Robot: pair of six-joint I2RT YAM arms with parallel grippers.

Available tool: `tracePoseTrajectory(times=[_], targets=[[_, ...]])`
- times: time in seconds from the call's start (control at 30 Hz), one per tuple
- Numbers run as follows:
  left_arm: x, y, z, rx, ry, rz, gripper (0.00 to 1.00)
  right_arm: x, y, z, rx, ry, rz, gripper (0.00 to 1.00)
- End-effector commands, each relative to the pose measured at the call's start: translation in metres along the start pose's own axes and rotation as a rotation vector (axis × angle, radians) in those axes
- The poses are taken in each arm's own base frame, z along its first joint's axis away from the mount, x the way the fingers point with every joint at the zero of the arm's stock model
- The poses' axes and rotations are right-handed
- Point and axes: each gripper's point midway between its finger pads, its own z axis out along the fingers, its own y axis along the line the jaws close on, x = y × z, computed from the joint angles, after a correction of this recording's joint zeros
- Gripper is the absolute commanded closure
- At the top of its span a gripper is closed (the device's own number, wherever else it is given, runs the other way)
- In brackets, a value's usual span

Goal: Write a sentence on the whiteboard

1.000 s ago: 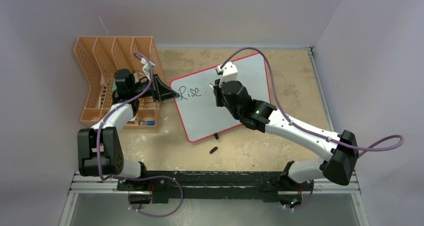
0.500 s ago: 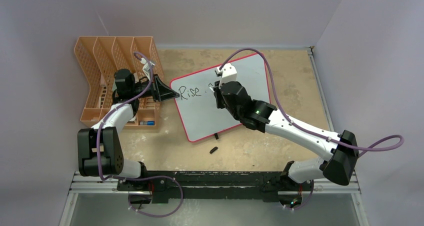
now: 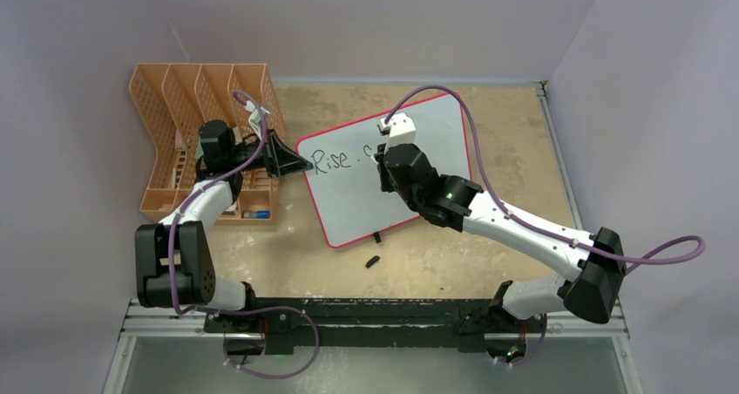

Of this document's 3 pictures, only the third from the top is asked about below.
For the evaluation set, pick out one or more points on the orange plastic file organizer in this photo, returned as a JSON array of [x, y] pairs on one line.
[[174, 101]]

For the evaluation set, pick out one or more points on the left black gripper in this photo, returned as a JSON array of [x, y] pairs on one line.
[[279, 160]]

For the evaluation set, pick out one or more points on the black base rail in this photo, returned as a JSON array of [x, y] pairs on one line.
[[466, 325]]

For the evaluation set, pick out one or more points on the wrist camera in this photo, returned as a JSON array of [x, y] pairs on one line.
[[398, 129], [256, 117]]

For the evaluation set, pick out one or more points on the pink-framed whiteboard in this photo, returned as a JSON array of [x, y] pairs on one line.
[[344, 183]]

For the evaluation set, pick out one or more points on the black marker cap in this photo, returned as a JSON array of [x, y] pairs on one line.
[[372, 261]]

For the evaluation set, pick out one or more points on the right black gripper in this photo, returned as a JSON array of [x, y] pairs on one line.
[[387, 185]]

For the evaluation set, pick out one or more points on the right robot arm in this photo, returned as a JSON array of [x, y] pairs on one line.
[[588, 268]]

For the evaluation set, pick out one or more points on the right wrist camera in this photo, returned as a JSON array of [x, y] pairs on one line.
[[398, 129]]

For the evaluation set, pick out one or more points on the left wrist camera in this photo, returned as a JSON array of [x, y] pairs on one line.
[[256, 117]]

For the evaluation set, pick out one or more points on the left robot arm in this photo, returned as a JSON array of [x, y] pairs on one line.
[[174, 266]]

